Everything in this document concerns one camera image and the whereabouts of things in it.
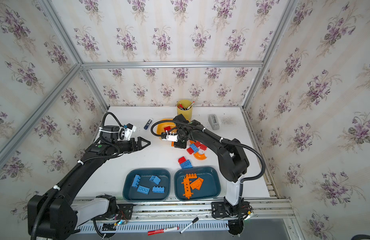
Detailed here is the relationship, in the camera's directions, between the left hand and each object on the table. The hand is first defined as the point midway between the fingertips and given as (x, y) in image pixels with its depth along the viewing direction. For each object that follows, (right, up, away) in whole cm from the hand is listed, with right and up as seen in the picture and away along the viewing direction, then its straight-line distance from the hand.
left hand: (145, 142), depth 78 cm
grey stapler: (+42, +12, +29) cm, 53 cm away
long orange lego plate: (+22, -22, +3) cm, 32 cm away
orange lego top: (+26, -2, +19) cm, 32 cm away
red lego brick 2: (+19, -12, +10) cm, 25 cm away
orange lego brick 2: (+28, -23, +1) cm, 36 cm away
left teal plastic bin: (-8, -27, 0) cm, 28 cm away
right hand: (+16, -1, +11) cm, 19 cm away
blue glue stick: (-7, +8, +29) cm, 31 cm away
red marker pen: (+6, -40, -11) cm, 42 cm away
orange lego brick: (+25, -19, +4) cm, 32 cm away
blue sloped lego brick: (+5, -20, +2) cm, 21 cm away
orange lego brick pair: (+14, -2, +8) cm, 17 cm away
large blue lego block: (+23, -15, +10) cm, 29 cm away
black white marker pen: (+23, -38, -9) cm, 46 cm away
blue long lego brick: (+27, -6, +17) cm, 33 cm away
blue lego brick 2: (-5, -21, +3) cm, 22 cm away
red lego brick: (+9, +6, +26) cm, 28 cm away
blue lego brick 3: (+7, -25, 0) cm, 26 cm away
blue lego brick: (-1, -26, +1) cm, 26 cm away
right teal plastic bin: (+36, -25, +2) cm, 44 cm away
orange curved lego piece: (+31, -11, +15) cm, 36 cm away
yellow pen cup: (+21, +22, +30) cm, 43 cm away
